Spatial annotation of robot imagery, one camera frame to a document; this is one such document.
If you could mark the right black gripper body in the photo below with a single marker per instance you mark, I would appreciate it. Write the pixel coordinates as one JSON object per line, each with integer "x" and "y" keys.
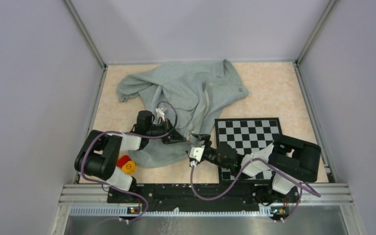
{"x": 206, "y": 138}

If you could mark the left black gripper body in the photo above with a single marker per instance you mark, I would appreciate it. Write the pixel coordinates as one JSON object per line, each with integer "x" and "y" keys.
{"x": 168, "y": 139}

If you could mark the grey zip-up jacket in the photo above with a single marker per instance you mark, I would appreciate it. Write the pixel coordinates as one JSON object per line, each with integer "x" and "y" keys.
{"x": 197, "y": 91}

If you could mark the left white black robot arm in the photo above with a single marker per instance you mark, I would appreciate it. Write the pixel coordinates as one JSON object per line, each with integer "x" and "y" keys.
{"x": 100, "y": 152}

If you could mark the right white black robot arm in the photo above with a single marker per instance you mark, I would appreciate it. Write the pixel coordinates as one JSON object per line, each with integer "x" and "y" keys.
{"x": 295, "y": 163}

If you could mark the black white checkerboard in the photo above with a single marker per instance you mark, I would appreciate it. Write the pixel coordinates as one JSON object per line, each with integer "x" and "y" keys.
{"x": 247, "y": 135}

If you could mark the red yellow toy button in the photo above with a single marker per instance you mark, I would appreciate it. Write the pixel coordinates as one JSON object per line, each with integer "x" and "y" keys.
{"x": 126, "y": 164}

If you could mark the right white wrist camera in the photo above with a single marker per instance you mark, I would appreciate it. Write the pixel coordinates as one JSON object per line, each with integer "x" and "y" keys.
{"x": 195, "y": 156}

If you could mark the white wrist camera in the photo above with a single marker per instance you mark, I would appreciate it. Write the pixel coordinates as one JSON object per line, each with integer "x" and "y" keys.
{"x": 160, "y": 113}
{"x": 195, "y": 156}

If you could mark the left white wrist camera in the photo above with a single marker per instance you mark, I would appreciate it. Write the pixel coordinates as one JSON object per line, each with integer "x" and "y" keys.
{"x": 160, "y": 113}

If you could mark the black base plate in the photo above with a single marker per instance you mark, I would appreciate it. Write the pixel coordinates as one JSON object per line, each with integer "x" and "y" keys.
{"x": 242, "y": 197}

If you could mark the aluminium frame rail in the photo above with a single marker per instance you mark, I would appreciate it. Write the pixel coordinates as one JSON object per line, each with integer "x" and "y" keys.
{"x": 83, "y": 209}

